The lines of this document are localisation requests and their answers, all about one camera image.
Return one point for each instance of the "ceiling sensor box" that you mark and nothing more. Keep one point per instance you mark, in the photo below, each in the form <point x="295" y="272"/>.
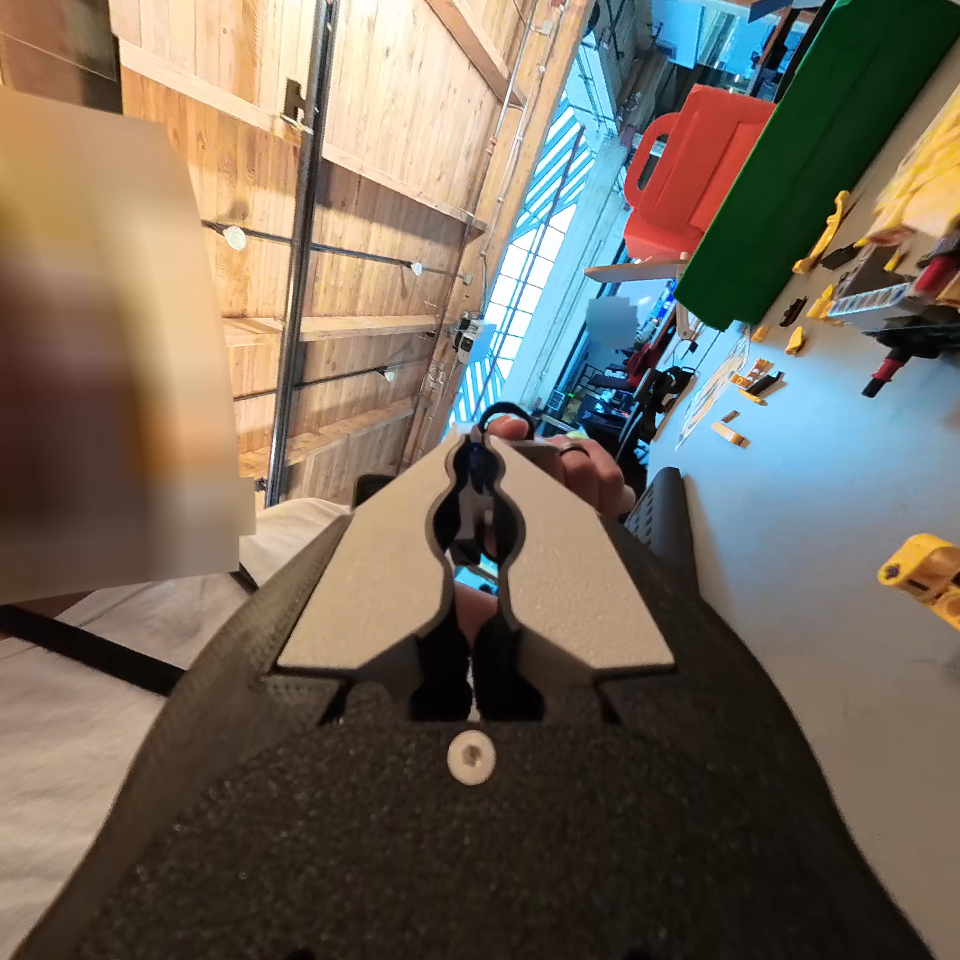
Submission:
<point x="476" y="334"/>

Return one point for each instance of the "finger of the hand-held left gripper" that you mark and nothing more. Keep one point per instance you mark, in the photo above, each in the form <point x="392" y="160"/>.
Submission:
<point x="472" y="517"/>

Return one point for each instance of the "small brick assembly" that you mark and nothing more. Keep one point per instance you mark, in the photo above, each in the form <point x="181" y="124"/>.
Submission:
<point x="922" y="570"/>

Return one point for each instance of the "skylight window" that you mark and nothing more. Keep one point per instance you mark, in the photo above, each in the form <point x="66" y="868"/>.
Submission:
<point x="525" y="285"/>

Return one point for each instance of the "red plastic case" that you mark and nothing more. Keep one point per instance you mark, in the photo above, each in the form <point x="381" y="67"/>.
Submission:
<point x="697" y="187"/>

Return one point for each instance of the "green plastic bin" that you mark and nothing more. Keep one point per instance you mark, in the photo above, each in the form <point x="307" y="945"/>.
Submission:
<point x="810" y="150"/>

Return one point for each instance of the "black ceiling rail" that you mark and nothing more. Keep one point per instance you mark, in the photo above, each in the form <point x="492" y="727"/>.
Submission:
<point x="300" y="247"/>

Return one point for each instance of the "yellow toy car model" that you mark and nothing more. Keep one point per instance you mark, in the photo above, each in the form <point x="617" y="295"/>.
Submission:
<point x="922" y="180"/>

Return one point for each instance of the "scattered yellow black pieces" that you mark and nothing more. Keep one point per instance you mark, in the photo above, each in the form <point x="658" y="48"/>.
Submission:
<point x="754" y="373"/>

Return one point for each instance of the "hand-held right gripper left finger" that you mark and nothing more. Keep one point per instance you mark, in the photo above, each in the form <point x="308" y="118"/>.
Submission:
<point x="360" y="592"/>

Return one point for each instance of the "clear printed plastic bag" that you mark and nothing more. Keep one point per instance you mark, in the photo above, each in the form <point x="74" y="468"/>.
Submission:
<point x="709" y="397"/>

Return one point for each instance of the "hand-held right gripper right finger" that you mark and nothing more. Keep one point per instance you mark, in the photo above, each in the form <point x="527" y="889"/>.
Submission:
<point x="592" y="600"/>

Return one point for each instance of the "person's left hand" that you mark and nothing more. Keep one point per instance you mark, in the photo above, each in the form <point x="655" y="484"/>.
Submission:
<point x="592" y="472"/>

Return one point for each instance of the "wooden shelf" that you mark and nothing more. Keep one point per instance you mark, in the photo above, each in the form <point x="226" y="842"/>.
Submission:
<point x="637" y="268"/>

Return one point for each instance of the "yellow curved bar piece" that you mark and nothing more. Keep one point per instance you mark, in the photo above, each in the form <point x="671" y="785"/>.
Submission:
<point x="825" y="236"/>

